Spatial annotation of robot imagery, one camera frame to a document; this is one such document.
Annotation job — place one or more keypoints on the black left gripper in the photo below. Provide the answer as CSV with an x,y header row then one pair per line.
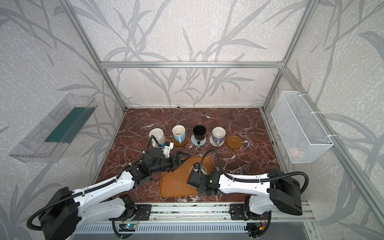
x,y
174,162

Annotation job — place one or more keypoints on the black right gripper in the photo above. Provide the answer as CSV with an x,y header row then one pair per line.
x,y
194,180

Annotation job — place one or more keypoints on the light blue mug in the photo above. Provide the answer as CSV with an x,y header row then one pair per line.
x,y
179,133

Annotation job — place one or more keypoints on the white speckled mug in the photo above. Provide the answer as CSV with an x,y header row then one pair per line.
x,y
158,134

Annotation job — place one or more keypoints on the black mug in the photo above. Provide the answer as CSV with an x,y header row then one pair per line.
x,y
199,132

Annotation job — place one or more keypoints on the white mug purple handle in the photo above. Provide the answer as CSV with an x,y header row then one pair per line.
x,y
218,134

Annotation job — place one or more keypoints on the beige yellow mug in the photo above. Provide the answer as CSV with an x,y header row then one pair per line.
x,y
203,170

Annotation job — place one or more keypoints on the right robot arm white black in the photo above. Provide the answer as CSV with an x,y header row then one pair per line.
x,y
267,192

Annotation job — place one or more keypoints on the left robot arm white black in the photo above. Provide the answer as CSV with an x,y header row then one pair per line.
x,y
69,210

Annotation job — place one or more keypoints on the grey-blue woven coaster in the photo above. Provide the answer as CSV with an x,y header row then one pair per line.
x,y
198,143

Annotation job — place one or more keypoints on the multicolour woven coaster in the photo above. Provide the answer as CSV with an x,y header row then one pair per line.
x,y
215,144

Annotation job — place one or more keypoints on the light wooden round coaster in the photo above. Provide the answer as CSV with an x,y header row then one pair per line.
x,y
234,142

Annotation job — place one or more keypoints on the orange-brown serving tray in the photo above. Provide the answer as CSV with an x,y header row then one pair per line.
x,y
174,184

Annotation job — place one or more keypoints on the green-lit circuit board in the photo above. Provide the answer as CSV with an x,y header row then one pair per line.
x,y
126,227

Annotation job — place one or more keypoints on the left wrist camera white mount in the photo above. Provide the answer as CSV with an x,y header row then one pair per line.
x,y
167,147

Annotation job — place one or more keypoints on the aluminium front rail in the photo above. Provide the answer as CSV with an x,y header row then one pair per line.
x,y
203,212

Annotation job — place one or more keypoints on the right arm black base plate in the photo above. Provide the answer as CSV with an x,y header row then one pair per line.
x,y
240,212

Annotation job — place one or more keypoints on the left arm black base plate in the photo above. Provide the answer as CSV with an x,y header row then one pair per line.
x,y
137,213

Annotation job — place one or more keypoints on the right wired circuit board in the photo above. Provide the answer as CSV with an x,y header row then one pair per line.
x,y
254,228

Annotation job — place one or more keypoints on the white wire mesh basket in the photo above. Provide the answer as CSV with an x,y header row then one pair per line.
x,y
302,134

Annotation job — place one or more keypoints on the clear plastic wall shelf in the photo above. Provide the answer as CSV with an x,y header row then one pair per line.
x,y
47,142

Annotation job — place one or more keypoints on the aluminium cage frame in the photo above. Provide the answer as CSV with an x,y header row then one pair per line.
x,y
355,173

